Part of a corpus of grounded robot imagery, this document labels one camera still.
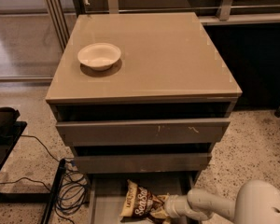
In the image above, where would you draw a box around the dark bag on stand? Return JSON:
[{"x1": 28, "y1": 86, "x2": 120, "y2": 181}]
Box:
[{"x1": 0, "y1": 107, "x2": 20, "y2": 135}]

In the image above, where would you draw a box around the white paper bowl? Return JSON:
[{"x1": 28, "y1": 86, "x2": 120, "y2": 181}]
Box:
[{"x1": 77, "y1": 43, "x2": 121, "y2": 71}]

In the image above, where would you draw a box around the grey drawer cabinet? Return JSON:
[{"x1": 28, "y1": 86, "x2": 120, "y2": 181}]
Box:
[{"x1": 45, "y1": 12, "x2": 243, "y2": 185}]

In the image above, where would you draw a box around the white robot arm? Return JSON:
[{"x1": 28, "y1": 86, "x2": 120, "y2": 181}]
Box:
[{"x1": 150, "y1": 180, "x2": 280, "y2": 224}]

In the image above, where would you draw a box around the black stand frame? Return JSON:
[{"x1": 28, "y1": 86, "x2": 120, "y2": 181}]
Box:
[{"x1": 0, "y1": 120, "x2": 67, "y2": 224}]

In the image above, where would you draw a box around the grey drawer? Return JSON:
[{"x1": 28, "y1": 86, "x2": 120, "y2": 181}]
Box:
[
  {"x1": 75, "y1": 153, "x2": 211, "y2": 174},
  {"x1": 89, "y1": 172, "x2": 193, "y2": 224},
  {"x1": 56, "y1": 119, "x2": 230, "y2": 147}
]

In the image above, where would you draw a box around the grey top drawer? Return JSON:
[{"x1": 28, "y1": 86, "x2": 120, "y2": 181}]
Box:
[{"x1": 56, "y1": 119, "x2": 230, "y2": 147}]

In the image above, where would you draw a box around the grey bottom drawer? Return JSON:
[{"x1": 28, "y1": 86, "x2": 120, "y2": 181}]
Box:
[{"x1": 89, "y1": 172, "x2": 193, "y2": 224}]

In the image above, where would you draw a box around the grey middle drawer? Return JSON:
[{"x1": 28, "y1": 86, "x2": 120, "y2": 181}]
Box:
[{"x1": 75, "y1": 153, "x2": 211, "y2": 174}]

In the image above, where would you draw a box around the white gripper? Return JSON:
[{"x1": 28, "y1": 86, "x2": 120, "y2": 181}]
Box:
[{"x1": 148, "y1": 194, "x2": 209, "y2": 223}]

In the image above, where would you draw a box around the brown sea salt chip bag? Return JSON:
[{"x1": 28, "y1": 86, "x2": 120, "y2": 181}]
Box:
[{"x1": 120, "y1": 180, "x2": 171, "y2": 224}]

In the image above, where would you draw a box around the black coiled cable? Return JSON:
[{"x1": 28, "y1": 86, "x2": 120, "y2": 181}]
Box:
[{"x1": 0, "y1": 134, "x2": 90, "y2": 224}]

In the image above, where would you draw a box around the metal wall rail shelf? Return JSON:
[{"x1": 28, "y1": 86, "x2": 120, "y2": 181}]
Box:
[{"x1": 40, "y1": 0, "x2": 280, "y2": 26}]

